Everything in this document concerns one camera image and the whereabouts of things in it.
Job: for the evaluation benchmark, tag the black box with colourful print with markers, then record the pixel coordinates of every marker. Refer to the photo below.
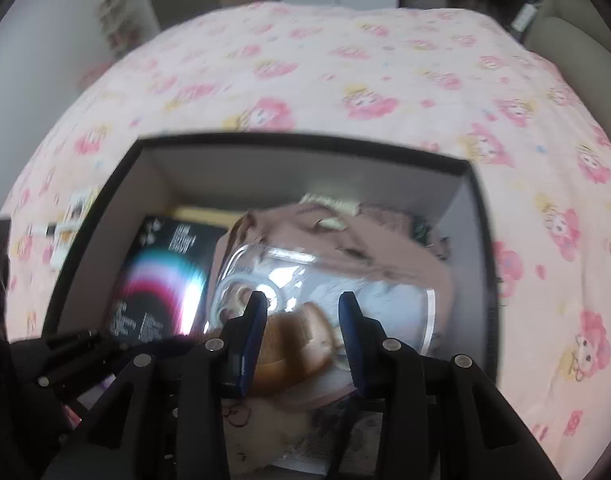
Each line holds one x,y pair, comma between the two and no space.
155,280

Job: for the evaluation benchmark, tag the green sock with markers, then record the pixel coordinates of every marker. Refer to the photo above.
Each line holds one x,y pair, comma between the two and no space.
419,232

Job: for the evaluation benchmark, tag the beige sofa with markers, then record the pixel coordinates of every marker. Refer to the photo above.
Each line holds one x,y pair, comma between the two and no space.
580,30

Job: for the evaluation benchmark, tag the girl photo card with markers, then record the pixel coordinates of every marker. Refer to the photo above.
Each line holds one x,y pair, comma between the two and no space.
81,205

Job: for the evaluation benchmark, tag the clear phone case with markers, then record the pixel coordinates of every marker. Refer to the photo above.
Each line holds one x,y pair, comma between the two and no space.
335,280

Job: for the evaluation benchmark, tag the black cardboard box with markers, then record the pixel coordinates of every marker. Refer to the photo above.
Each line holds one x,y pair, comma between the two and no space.
285,175

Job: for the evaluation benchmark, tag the white storage shelf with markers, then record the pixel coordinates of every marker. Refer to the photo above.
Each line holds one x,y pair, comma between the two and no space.
116,25

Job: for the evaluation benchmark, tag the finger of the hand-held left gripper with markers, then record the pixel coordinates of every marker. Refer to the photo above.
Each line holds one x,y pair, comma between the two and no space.
72,340
85,365

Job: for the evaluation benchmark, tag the pink printed blanket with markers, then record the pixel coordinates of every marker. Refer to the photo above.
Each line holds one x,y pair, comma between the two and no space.
385,70

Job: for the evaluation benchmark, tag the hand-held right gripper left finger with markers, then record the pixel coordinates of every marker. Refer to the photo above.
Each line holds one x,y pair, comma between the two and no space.
250,340

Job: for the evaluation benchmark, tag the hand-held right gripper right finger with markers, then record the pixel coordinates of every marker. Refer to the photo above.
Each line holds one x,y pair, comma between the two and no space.
353,340

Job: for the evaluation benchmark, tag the cream striped sock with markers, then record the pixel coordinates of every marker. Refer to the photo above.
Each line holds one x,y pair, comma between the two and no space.
330,204

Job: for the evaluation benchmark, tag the brown round item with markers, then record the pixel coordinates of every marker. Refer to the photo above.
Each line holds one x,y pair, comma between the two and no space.
295,345

